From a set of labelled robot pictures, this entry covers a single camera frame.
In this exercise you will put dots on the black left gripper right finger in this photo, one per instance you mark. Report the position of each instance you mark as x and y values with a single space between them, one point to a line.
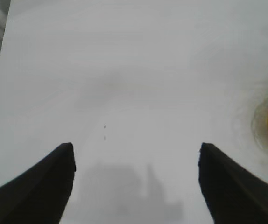
232 189

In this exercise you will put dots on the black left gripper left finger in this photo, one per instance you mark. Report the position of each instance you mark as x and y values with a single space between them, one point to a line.
38 186

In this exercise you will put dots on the transparent scalloped plastic mat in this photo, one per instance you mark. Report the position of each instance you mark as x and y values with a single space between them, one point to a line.
260 130

